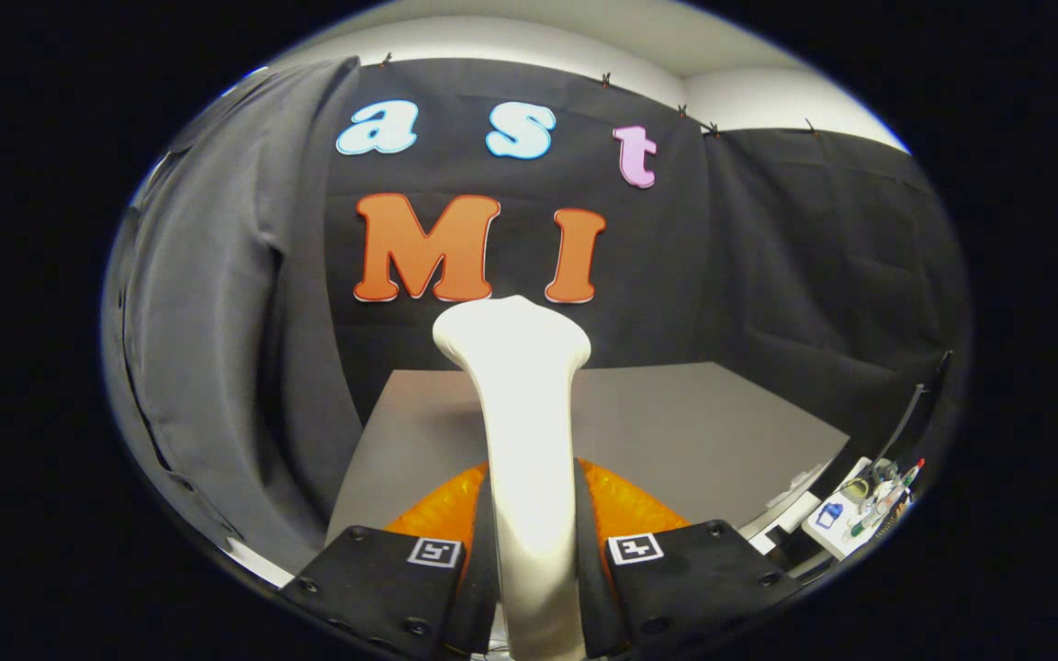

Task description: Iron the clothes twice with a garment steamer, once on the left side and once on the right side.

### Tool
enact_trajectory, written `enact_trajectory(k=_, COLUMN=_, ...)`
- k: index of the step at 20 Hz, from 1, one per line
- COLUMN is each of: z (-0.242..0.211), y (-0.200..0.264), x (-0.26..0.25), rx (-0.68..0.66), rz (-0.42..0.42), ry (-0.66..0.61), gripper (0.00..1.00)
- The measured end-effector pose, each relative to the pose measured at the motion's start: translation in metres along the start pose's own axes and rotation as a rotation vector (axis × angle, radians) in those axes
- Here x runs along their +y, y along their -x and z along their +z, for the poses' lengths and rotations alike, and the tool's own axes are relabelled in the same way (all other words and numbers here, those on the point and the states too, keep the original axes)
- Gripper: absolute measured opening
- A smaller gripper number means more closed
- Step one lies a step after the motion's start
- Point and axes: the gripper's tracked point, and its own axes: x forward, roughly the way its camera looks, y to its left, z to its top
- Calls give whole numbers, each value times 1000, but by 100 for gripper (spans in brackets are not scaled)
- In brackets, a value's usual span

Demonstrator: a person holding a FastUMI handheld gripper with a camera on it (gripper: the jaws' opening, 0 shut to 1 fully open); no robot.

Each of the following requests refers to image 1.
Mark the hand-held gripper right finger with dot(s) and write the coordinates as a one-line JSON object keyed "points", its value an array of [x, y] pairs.
{"points": [[595, 606]]}

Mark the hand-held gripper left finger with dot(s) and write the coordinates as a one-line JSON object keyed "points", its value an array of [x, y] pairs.
{"points": [[481, 597]]}

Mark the white garment steamer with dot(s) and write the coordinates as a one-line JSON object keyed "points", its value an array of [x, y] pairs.
{"points": [[529, 441]]}

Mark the grey button shirt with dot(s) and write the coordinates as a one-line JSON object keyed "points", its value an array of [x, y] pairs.
{"points": [[217, 321]]}

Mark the grey drawer cabinet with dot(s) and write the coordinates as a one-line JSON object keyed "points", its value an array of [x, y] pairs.
{"points": [[676, 431]]}

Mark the white side table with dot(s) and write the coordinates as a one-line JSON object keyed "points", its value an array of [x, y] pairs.
{"points": [[837, 537]]}

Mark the clear bottle with red cap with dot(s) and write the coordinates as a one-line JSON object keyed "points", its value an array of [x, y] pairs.
{"points": [[911, 473]]}

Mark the black backdrop cloth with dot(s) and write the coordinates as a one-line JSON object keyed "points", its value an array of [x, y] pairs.
{"points": [[768, 275]]}

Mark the row of black clips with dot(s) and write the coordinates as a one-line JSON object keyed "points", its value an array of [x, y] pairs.
{"points": [[605, 79]]}

